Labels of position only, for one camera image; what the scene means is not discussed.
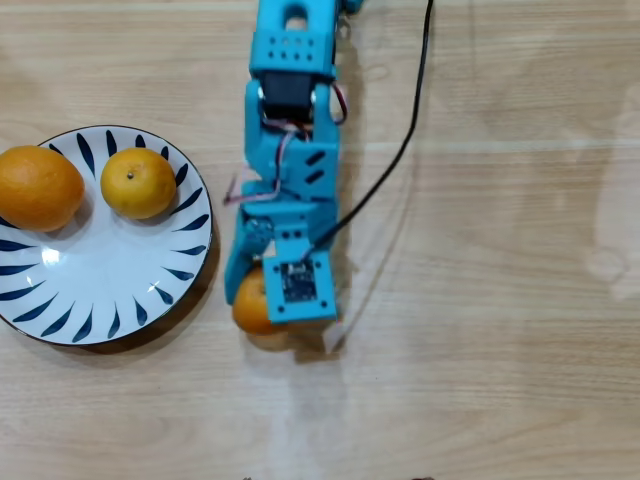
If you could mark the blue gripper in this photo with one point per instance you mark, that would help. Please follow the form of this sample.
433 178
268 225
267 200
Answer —
239 260

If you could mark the yellow-orange mandarin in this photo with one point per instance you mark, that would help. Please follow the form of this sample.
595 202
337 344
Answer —
137 185

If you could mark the small round orange mandarin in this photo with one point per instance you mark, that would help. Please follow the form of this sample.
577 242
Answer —
250 305

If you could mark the dark orange oval mandarin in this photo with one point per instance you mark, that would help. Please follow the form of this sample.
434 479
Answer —
40 190

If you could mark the white plate blue strokes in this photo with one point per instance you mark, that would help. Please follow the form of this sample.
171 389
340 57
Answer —
100 265

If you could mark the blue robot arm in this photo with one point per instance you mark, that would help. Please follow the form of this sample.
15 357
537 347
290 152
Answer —
295 50

